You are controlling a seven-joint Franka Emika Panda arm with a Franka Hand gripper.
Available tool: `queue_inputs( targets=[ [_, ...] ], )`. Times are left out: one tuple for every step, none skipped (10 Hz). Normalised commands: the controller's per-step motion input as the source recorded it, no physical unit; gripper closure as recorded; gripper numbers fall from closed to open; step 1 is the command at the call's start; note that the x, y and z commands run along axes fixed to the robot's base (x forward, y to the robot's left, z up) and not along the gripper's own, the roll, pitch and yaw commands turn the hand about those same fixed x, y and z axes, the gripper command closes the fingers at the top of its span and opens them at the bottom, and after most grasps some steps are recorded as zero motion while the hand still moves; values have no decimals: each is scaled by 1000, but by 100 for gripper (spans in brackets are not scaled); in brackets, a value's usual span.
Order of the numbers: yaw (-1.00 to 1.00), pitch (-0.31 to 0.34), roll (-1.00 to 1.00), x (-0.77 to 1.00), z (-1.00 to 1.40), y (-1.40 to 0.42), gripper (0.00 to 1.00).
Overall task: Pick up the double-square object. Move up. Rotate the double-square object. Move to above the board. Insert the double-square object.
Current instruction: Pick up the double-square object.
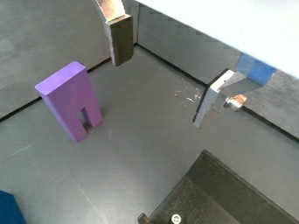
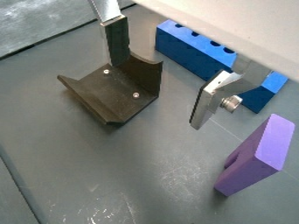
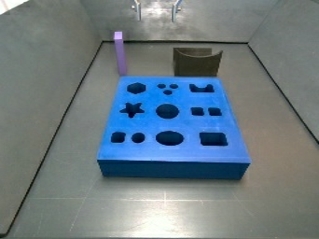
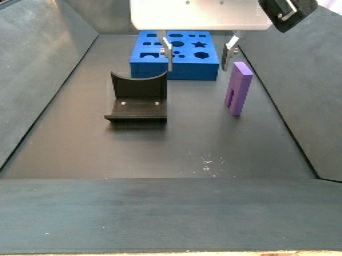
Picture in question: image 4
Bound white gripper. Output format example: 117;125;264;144
129;0;271;71

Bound purple double-square block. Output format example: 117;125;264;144
224;62;253;116

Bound black curved holder stand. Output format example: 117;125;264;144
104;73;167;122

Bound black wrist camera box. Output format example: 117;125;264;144
257;0;317;33

